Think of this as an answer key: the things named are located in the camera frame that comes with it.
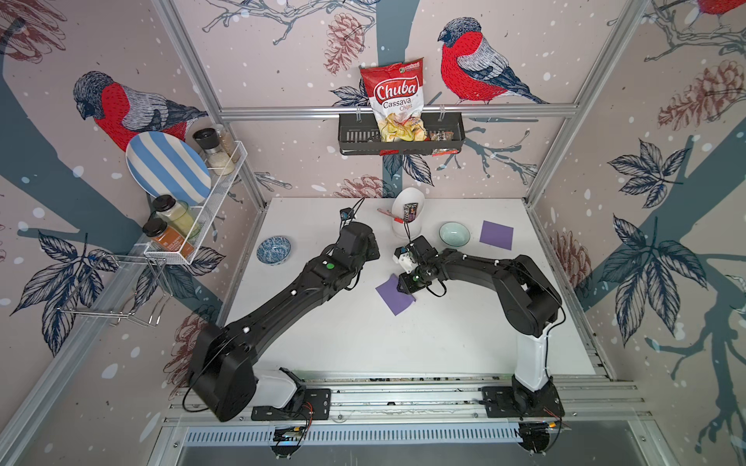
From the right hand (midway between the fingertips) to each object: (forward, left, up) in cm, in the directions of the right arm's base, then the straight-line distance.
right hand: (399, 286), depth 96 cm
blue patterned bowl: (+12, +46, +2) cm, 48 cm away
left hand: (+4, +7, +23) cm, 25 cm away
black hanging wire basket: (+38, +15, +34) cm, 53 cm away
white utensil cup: (+29, -3, +10) cm, 31 cm away
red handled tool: (+22, +4, +13) cm, 26 cm away
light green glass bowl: (+21, -21, +2) cm, 30 cm away
